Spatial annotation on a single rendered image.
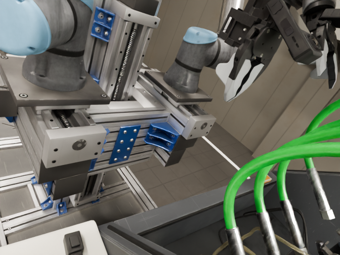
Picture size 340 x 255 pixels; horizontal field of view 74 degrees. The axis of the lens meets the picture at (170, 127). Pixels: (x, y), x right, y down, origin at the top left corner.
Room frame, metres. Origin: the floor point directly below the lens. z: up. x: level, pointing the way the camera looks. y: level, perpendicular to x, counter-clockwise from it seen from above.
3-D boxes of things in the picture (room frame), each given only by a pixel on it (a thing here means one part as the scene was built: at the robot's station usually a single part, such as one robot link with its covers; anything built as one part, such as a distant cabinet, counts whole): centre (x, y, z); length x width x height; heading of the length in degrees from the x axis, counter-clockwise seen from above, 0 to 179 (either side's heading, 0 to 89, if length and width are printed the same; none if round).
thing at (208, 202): (0.49, -0.21, 0.87); 0.62 x 0.04 x 0.16; 137
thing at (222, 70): (0.44, -0.06, 1.25); 0.06 x 0.03 x 0.09; 47
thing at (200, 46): (0.93, 0.03, 1.20); 0.13 x 0.12 x 0.14; 123
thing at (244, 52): (0.42, -0.07, 1.29); 0.05 x 0.02 x 0.09; 137
